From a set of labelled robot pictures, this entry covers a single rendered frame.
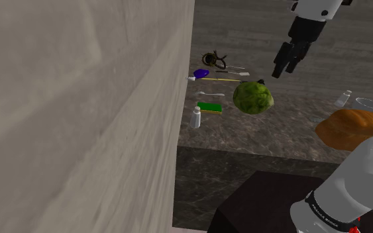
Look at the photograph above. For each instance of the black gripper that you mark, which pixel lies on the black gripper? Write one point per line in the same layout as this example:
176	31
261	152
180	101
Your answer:
305	30

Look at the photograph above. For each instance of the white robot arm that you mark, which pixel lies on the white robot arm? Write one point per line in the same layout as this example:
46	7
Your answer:
363	180

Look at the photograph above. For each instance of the small black object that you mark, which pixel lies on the small black object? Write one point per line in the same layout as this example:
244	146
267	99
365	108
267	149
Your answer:
261	81

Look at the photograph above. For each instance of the green cabbage head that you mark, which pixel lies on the green cabbage head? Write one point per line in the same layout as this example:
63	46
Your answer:
253	97

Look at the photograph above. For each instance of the thin white utensil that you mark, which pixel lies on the thin white utensil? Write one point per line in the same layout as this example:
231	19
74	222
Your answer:
236	67

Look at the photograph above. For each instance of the white shaker bottle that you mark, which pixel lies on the white shaker bottle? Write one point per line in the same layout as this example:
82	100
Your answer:
195	119
342	99

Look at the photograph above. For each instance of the white bowl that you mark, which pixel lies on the white bowl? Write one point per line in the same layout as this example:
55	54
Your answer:
365	104

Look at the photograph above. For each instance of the silver spoon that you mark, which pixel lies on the silver spoon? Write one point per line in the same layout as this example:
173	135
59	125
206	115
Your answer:
205	93

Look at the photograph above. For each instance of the brown bread loaf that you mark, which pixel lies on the brown bread loaf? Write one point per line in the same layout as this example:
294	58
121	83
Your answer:
347	129

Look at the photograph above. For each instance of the green and yellow sponge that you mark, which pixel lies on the green and yellow sponge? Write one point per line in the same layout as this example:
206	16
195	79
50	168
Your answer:
209	107

